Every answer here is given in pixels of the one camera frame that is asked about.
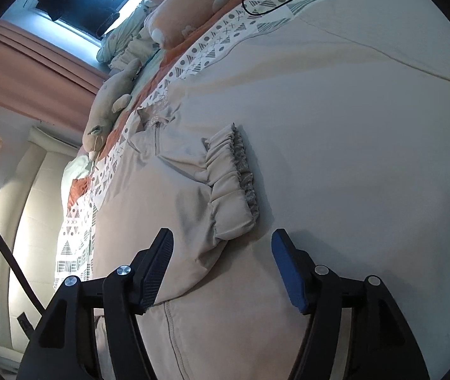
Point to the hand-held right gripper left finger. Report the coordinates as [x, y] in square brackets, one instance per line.
[155, 269]

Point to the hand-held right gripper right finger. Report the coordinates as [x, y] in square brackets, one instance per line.
[288, 269]

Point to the large beige garment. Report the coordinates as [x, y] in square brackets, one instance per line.
[328, 126]

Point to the dark hanging clothes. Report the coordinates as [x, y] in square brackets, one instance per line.
[74, 0]

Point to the beige upholstered headboard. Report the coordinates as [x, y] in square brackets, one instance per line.
[31, 206]

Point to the beige plush toy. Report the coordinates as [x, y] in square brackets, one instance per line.
[106, 103]

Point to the white geometric patterned bedsheet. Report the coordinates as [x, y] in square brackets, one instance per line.
[209, 51]

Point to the light green quilt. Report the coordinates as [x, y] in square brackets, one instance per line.
[122, 35]

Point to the pink curtain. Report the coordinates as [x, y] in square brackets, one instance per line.
[31, 67]

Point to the orange printed pillow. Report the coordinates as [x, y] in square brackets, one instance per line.
[185, 12]

